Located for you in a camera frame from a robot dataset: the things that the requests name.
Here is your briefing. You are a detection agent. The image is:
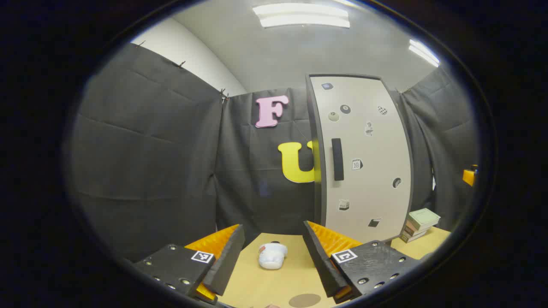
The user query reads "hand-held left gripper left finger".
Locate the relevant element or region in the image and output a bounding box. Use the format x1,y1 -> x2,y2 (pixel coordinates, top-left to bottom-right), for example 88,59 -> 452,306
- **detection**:
133,224 -> 246,305

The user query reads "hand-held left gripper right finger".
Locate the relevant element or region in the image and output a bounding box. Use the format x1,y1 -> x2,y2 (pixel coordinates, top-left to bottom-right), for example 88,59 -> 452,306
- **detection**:
303,220 -> 422,304

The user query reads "round brown coaster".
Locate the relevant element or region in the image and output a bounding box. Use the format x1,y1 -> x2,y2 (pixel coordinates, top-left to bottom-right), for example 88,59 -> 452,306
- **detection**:
289,293 -> 322,308

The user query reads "beige cabinet door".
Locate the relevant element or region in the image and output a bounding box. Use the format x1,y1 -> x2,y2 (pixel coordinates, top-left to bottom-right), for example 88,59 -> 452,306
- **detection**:
309,75 -> 414,244

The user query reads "grey cabinet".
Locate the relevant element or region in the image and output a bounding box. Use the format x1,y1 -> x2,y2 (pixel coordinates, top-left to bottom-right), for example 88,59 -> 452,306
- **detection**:
305,74 -> 416,245

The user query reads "white plush toy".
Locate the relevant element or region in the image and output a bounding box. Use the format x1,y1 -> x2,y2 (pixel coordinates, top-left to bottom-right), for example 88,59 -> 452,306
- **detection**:
258,242 -> 288,270

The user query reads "pale green book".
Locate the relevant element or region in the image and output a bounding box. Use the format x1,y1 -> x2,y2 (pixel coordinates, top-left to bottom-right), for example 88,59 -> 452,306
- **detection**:
407,208 -> 441,232

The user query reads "brown book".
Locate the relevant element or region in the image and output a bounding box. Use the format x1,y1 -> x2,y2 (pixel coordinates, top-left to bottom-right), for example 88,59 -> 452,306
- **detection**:
404,222 -> 429,238

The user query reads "narrow ceiling light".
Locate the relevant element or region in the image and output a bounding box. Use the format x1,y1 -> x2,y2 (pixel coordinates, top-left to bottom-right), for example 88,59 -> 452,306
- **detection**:
409,39 -> 440,68

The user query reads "black backdrop cloth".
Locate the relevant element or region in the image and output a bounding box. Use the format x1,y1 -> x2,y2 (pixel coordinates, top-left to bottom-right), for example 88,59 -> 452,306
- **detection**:
71,43 -> 480,261

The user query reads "large ceiling light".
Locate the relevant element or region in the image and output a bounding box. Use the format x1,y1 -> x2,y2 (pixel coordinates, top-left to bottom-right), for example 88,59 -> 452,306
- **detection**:
253,3 -> 350,29

